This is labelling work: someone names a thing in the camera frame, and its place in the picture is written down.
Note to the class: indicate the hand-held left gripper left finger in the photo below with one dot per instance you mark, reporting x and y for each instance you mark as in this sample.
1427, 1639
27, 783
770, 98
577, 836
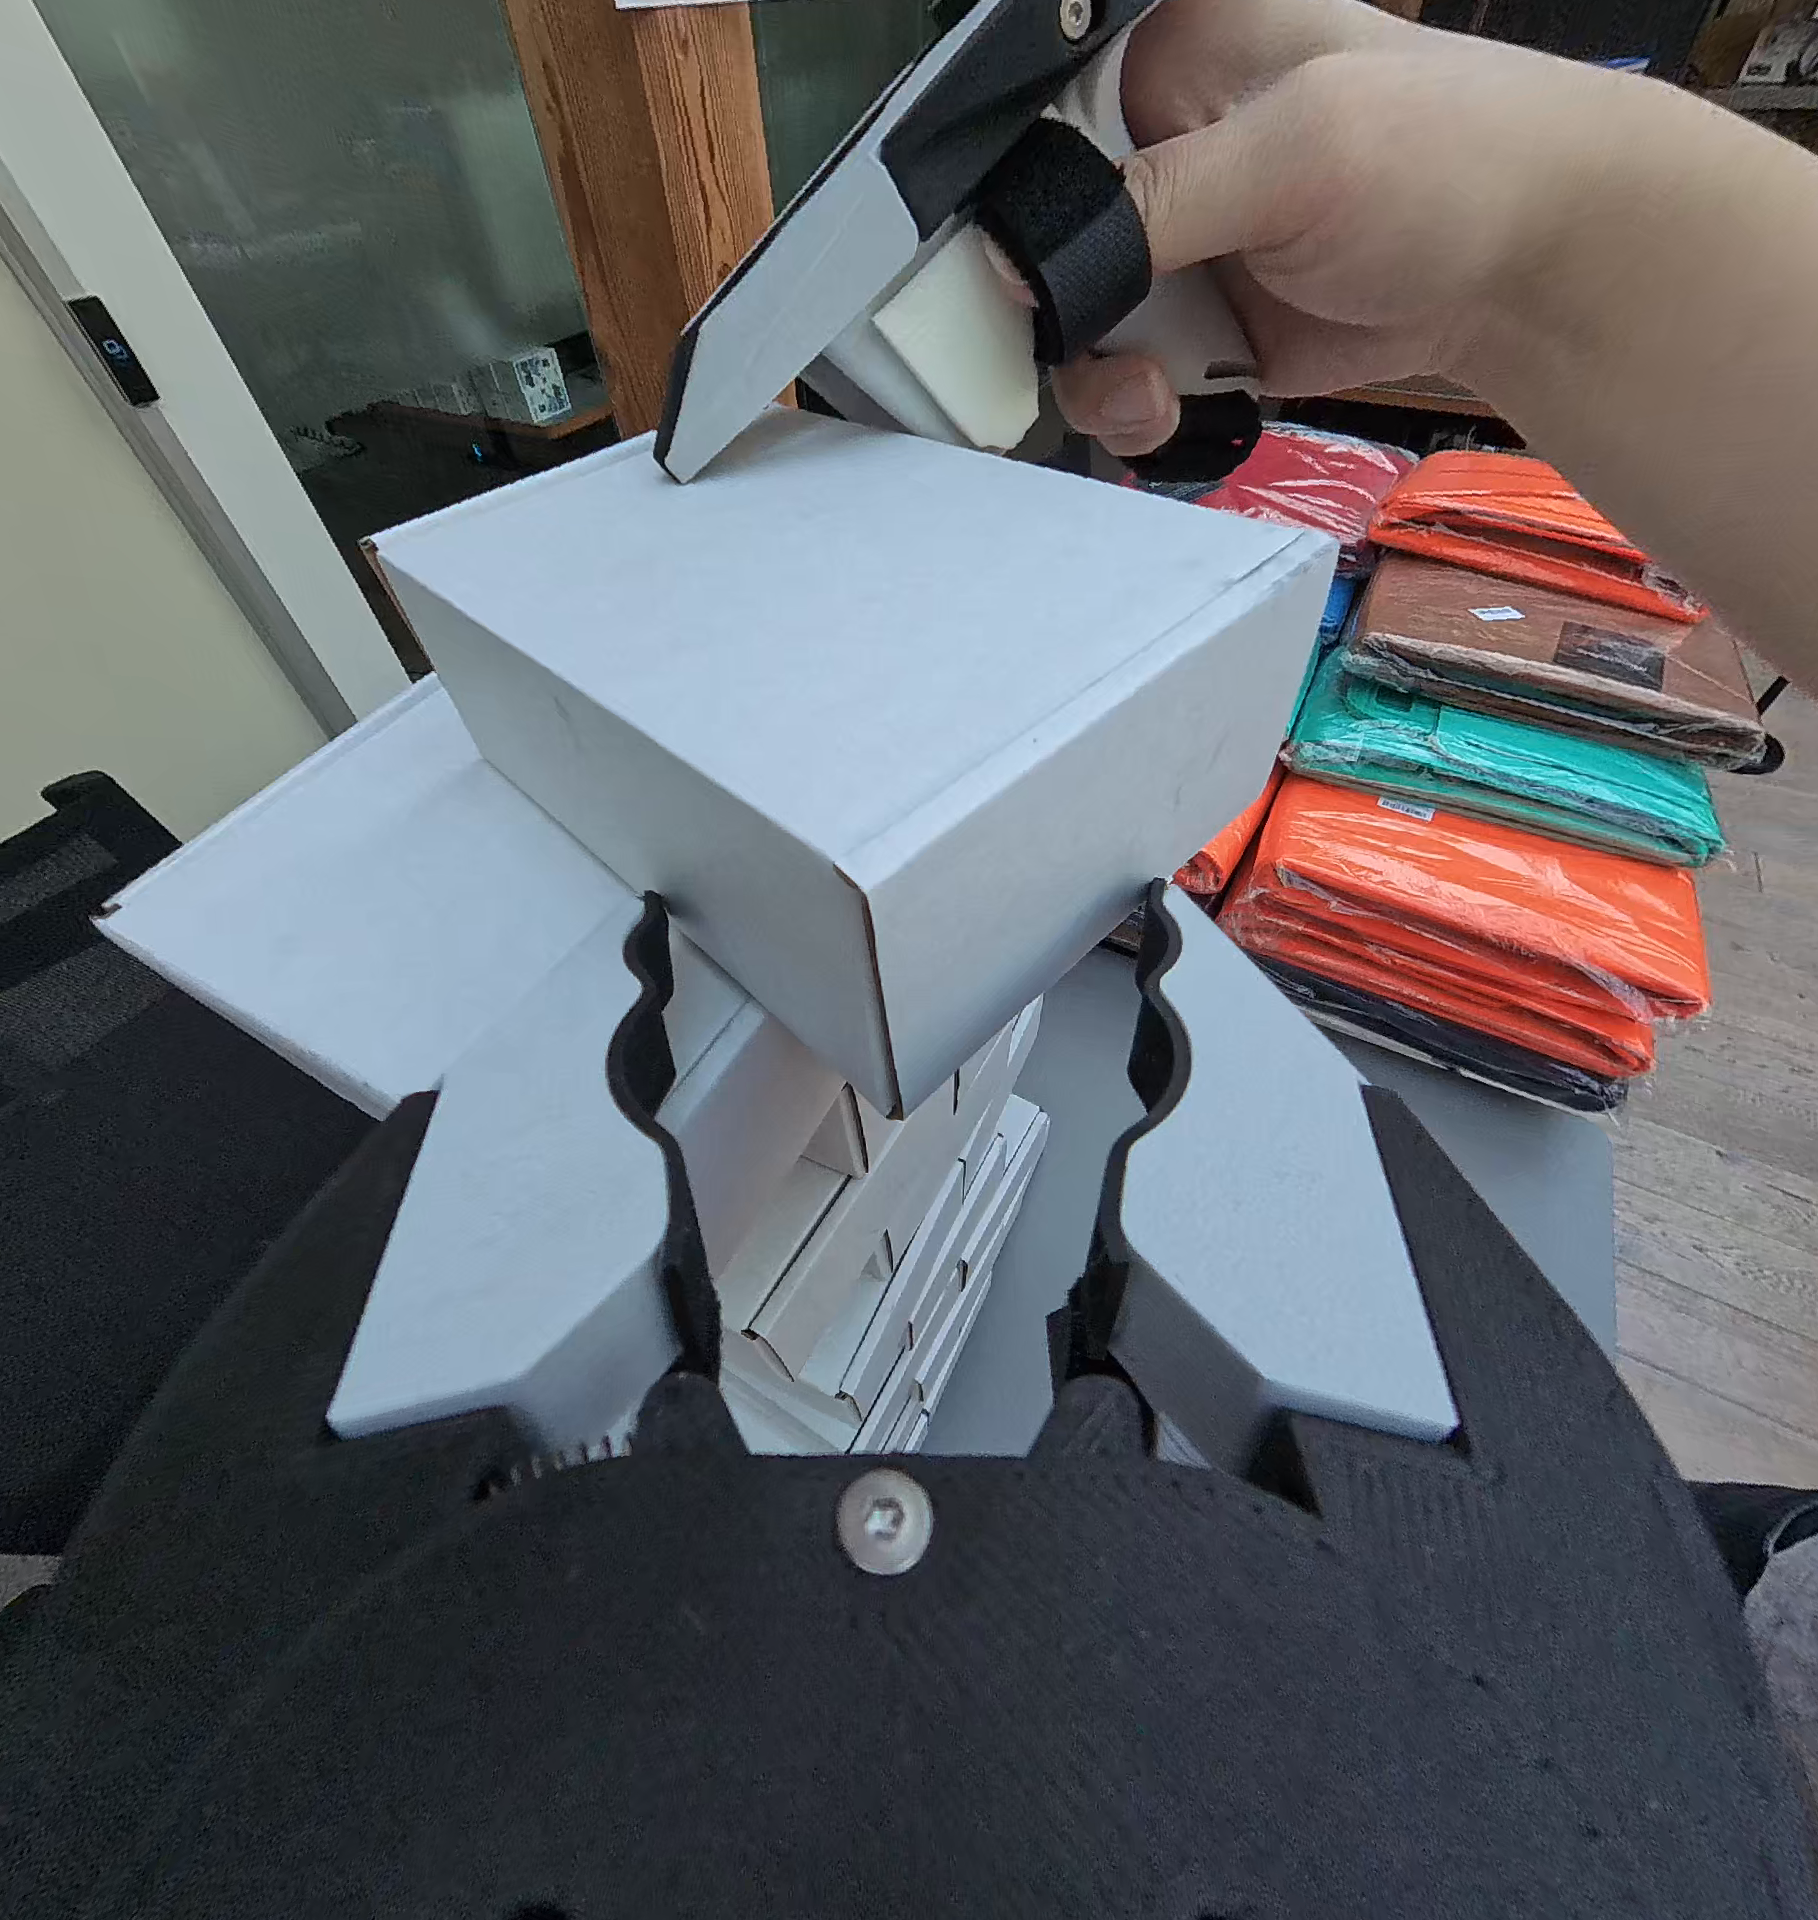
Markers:
518, 1243

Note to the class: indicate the stack of wrapped coloured cloths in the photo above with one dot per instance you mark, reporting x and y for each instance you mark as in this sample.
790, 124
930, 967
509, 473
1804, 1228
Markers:
1477, 899

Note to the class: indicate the person's right forearm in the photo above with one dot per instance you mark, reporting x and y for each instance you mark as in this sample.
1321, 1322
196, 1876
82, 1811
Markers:
1719, 344

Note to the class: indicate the pile of white boxes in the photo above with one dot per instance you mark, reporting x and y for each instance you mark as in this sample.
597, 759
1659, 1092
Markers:
324, 899

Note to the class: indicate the small patterned cube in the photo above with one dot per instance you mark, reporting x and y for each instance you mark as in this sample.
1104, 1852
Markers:
529, 382

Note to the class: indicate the glass partition panel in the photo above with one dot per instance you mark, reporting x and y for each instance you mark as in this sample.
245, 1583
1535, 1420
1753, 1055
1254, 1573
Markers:
324, 225

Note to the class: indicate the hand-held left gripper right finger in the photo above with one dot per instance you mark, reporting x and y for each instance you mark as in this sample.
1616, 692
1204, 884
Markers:
1286, 1243

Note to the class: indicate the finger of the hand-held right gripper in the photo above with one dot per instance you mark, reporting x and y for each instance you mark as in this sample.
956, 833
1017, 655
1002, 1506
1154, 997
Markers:
787, 300

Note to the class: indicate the black office chair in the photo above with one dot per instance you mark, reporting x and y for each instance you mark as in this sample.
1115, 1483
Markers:
99, 1125

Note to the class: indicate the white cardboard box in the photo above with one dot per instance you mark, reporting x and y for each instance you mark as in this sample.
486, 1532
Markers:
787, 676

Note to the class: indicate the wooden pillar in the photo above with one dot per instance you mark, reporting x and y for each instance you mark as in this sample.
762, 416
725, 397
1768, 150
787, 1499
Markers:
625, 183

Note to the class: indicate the black door access reader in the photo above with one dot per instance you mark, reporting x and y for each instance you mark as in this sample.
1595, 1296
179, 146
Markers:
109, 350

